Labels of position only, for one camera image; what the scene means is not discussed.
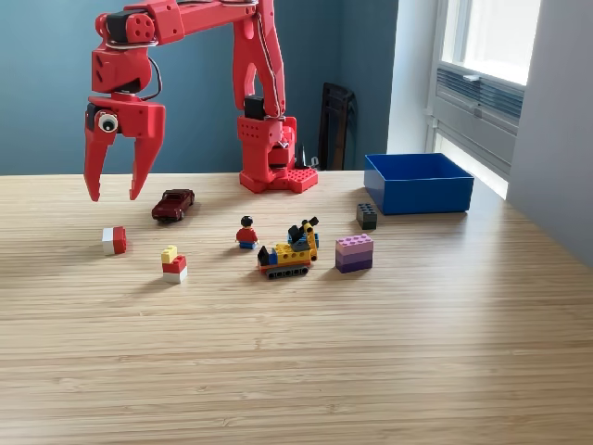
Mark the grey pleated window blind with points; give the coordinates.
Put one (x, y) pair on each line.
(500, 99)

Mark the white window frame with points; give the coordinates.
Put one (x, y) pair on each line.
(491, 37)

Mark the dark red toy car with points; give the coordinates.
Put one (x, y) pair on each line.
(173, 204)

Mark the yellow toy digger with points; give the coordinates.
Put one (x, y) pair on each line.
(287, 255)

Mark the red and white square brick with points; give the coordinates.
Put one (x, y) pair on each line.
(114, 241)

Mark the small yellow brick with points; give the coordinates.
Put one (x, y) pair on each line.
(168, 254)

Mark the toy figure red shirt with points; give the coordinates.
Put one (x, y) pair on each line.
(247, 235)

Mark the red over white brick stack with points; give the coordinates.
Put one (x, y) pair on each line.
(175, 271)

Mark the black brick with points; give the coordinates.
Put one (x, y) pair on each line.
(366, 218)

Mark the blue plastic bin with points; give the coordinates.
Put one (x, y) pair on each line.
(426, 197)

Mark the white window latch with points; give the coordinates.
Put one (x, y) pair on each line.
(471, 77)

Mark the pink and purple brick stack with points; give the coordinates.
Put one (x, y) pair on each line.
(354, 255)

